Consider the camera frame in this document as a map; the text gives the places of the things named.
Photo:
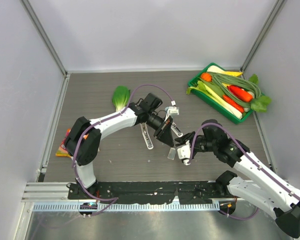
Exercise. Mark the green plastic tray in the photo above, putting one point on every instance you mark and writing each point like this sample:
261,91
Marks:
213,104

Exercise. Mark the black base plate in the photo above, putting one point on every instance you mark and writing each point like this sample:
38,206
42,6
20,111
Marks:
159,192

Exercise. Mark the colourful snack packet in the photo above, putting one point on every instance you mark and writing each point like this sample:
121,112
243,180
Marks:
61,151

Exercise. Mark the orange pumpkin toy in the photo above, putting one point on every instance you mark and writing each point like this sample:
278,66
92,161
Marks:
206,77

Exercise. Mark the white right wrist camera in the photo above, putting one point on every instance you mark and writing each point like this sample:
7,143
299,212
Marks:
184,153

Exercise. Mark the green long beans bundle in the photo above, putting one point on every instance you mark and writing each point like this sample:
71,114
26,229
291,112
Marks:
223,81

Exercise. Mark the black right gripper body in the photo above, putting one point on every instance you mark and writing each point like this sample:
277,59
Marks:
191,141

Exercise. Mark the red chili pepper toy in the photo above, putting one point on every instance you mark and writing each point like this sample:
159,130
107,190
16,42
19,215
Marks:
233,103

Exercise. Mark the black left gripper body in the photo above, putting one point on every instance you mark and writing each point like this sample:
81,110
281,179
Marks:
165,125

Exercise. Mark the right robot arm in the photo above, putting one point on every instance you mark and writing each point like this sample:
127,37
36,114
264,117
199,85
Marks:
268,192

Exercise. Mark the pale green leek toy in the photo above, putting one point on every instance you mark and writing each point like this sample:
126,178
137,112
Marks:
211,91

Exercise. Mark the white radish toy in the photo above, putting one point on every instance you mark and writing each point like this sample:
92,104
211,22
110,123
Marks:
215,69

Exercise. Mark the yellow corn toy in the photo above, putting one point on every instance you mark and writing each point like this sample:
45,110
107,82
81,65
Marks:
232,73

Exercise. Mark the white stapler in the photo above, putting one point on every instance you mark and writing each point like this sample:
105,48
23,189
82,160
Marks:
146,136

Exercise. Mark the green lettuce leaf toy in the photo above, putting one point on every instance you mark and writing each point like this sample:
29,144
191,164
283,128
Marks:
260,101

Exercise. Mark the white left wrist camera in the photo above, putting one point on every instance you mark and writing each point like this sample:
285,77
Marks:
172,110

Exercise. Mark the orange carrot toy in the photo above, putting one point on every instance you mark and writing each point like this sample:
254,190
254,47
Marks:
240,93

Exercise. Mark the perforated cable duct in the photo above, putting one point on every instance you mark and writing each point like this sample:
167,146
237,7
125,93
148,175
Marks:
81,206

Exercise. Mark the green bok choy toy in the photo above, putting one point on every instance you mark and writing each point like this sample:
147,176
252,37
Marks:
120,97

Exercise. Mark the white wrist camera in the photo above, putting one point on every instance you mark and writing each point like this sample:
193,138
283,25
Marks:
172,110
184,153

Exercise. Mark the staples tray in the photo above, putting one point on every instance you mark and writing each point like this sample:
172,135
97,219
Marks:
172,153

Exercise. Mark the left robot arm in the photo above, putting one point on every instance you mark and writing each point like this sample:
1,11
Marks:
83,141

